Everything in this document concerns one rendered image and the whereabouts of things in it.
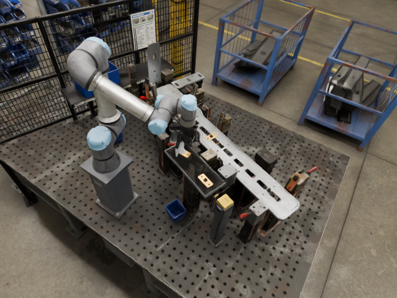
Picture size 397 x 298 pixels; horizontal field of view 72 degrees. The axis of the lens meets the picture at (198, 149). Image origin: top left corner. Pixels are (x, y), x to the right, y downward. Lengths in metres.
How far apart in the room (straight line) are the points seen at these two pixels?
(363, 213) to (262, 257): 1.63
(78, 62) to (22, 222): 1.99
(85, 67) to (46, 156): 1.24
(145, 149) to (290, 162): 1.15
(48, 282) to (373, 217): 2.94
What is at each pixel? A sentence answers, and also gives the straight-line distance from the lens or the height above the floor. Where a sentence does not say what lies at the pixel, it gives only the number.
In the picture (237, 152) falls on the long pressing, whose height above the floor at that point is 1.00.
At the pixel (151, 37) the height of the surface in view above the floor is 1.22.
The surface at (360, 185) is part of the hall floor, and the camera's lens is 3.42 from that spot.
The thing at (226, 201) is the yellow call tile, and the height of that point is 1.16.
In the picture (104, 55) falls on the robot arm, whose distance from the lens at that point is 1.32.
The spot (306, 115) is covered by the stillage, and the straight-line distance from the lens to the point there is 3.62.
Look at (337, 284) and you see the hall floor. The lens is 2.75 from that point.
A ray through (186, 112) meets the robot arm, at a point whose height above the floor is 1.50.
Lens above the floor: 2.34
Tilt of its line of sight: 48 degrees down
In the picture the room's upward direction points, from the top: 5 degrees clockwise
